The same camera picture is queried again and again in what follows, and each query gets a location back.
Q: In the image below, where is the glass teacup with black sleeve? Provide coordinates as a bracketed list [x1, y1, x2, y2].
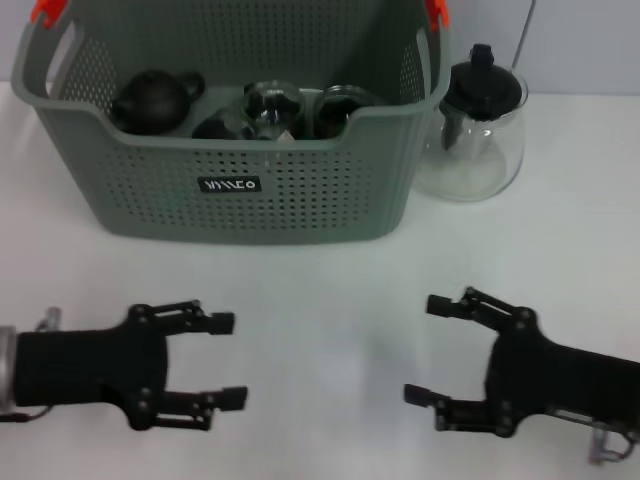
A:
[192, 107, 256, 141]
[312, 84, 381, 141]
[240, 81, 307, 142]

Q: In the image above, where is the grey perforated storage basket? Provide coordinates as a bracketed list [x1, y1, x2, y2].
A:
[9, 0, 451, 246]

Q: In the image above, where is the glass carafe with black lid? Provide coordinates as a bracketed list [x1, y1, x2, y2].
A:
[412, 43, 529, 202]

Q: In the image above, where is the dark clay teapot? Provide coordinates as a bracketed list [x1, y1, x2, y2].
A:
[110, 69, 206, 136]

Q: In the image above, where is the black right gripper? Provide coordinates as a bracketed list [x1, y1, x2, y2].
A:
[403, 286, 640, 441]

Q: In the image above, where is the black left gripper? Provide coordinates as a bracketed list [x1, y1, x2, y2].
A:
[14, 298, 249, 432]

